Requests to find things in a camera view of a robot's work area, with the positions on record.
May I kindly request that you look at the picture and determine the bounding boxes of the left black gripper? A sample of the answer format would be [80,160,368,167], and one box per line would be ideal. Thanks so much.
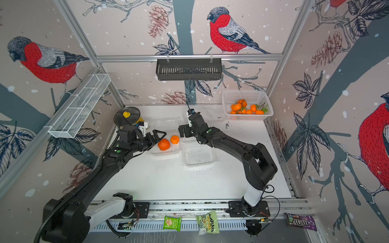
[130,130,167,153]

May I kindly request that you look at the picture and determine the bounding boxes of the clear plastic container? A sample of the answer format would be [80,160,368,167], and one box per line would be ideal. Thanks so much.
[181,141,217,166]
[148,116,183,156]
[180,105,227,125]

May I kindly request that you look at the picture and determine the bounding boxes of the large orange container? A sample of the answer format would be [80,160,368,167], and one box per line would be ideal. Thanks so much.
[158,139,170,151]

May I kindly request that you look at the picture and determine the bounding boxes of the white plastic basket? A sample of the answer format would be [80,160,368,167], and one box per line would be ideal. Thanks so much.
[222,91,274,120]

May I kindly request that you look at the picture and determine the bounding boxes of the reddish orange container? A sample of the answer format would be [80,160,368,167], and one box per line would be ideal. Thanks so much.
[238,99,247,107]

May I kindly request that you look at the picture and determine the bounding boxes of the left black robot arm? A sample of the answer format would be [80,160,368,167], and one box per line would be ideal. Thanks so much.
[34,125,167,243]

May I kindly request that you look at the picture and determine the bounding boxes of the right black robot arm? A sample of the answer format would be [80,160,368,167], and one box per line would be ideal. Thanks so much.
[178,109,278,217]

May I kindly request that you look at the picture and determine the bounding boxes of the yellow pot with black lid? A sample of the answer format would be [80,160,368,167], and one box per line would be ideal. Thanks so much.
[113,107,144,127]

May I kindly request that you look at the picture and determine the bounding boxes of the green snack packet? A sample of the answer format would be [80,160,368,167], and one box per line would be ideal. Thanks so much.
[163,216,181,231]

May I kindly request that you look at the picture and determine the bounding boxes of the green white snack bag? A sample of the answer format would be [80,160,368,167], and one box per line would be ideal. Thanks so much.
[196,211,220,236]

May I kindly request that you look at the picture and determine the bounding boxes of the purple candy bag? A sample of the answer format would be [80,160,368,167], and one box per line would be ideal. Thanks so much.
[285,213,317,231]

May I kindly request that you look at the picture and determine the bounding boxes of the black hanging wire basket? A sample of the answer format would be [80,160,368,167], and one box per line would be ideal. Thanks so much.
[156,58,222,81]

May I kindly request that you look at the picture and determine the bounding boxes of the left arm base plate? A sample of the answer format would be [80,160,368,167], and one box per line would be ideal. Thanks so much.
[110,201,150,219]

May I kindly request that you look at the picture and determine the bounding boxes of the white wire mesh shelf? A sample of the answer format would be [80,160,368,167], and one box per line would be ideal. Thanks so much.
[48,74,111,138]

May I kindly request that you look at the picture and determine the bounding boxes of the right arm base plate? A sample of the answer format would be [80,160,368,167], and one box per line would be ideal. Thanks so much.
[225,199,270,218]

